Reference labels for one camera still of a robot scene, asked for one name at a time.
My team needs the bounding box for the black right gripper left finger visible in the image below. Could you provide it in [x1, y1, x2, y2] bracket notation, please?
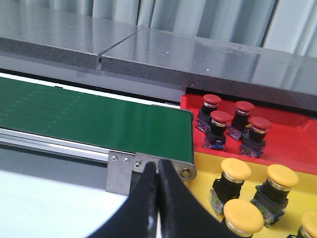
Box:
[89, 162, 158, 238]

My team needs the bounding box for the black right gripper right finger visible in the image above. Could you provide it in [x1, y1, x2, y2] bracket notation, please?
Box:
[158, 160, 237, 238]

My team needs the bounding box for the yellow mushroom push button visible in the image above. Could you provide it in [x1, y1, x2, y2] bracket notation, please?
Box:
[296, 211, 317, 238]
[222, 199, 264, 238]
[210, 158, 252, 216]
[250, 164, 299, 228]

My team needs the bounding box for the red mushroom push button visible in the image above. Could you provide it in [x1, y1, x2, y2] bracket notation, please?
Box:
[197, 94, 222, 132]
[203, 110, 233, 151]
[239, 117, 272, 158]
[227, 101, 255, 141]

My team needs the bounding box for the green conveyor belt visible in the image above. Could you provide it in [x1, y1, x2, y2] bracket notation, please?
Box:
[0, 78, 194, 163]

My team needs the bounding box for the yellow plastic tray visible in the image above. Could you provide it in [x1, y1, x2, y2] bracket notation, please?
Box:
[186, 152, 317, 238]

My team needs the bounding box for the red plastic tray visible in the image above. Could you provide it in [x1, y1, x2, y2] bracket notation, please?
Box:
[193, 105, 317, 174]

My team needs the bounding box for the grey stone countertop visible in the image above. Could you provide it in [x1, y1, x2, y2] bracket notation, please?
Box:
[0, 0, 317, 117]

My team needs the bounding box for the steel conveyor support bracket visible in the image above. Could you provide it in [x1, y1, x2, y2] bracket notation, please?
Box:
[106, 150, 134, 195]

